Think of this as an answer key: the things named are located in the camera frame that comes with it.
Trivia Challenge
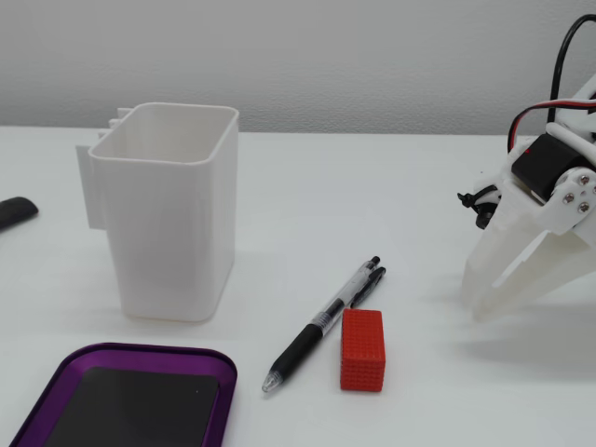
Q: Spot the black zip tie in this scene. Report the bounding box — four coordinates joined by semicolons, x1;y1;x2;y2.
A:
456;183;499;209

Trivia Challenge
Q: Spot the white plastic box container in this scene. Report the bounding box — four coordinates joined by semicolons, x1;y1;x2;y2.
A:
74;102;241;324

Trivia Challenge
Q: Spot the red textured cube block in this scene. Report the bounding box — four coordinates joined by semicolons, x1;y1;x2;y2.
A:
339;307;387;392

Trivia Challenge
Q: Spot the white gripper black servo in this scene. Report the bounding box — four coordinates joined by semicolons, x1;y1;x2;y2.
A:
463;123;596;322

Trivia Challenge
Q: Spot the black clear ballpoint pen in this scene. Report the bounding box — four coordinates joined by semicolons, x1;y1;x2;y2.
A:
262;255;387;398

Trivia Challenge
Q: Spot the thick black cable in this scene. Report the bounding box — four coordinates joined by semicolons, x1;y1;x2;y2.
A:
550;13;596;125

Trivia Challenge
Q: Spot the black flat oblong object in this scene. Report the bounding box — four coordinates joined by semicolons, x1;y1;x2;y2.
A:
0;196;39;234

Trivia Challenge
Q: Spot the purple metal tray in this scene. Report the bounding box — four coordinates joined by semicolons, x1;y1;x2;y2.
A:
8;343;238;447

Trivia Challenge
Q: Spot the black pad in tray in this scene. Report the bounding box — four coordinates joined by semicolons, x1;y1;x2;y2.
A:
44;366;220;447

